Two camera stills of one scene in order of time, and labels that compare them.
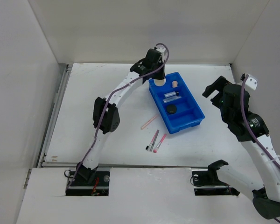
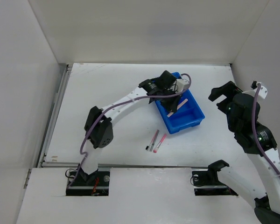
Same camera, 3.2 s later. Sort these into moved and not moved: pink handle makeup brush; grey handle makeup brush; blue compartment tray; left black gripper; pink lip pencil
Moved: left black gripper; pink lip pencil
Not moved: grey handle makeup brush; pink handle makeup brush; blue compartment tray
